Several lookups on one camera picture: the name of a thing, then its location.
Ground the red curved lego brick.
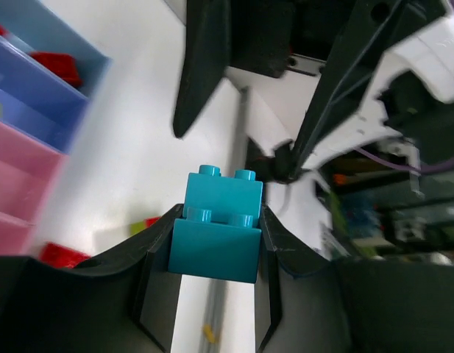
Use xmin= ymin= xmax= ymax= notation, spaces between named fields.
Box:
xmin=143 ymin=217 xmax=160 ymax=228

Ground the teal lego base brick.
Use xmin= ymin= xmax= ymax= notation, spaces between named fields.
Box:
xmin=168 ymin=165 xmax=263 ymax=283

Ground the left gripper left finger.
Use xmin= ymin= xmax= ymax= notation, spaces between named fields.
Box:
xmin=0 ymin=204 xmax=183 ymax=352

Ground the aluminium rail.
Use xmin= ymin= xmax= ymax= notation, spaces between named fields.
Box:
xmin=230 ymin=87 xmax=249 ymax=176
xmin=199 ymin=279 xmax=227 ymax=353

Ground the aluminium rail front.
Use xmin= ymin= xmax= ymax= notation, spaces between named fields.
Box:
xmin=199 ymin=279 xmax=227 ymax=353

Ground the lime green lego under red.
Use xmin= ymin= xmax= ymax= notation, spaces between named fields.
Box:
xmin=130 ymin=220 xmax=147 ymax=236

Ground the small pink bin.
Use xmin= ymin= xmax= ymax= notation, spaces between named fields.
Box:
xmin=0 ymin=122 xmax=65 ymax=223

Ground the aluminium rail right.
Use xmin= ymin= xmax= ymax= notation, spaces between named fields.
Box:
xmin=230 ymin=87 xmax=249 ymax=176

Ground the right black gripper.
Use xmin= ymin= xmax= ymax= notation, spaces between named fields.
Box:
xmin=173 ymin=0 xmax=446 ymax=177

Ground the light blue bin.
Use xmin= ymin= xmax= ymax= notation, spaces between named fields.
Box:
xmin=0 ymin=0 xmax=109 ymax=97

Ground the periwinkle blue bin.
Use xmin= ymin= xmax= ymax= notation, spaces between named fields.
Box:
xmin=0 ymin=36 xmax=88 ymax=153

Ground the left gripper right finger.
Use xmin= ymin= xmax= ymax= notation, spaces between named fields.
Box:
xmin=255 ymin=207 xmax=454 ymax=352

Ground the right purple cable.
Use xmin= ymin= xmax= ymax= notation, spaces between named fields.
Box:
xmin=355 ymin=145 xmax=454 ymax=176

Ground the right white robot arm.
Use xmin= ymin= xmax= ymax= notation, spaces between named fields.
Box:
xmin=172 ymin=1 xmax=454 ymax=182

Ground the large pink bin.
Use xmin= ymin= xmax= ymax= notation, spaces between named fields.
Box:
xmin=0 ymin=212 xmax=33 ymax=255

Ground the red curved lego top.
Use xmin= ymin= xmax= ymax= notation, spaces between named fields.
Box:
xmin=29 ymin=51 xmax=83 ymax=88

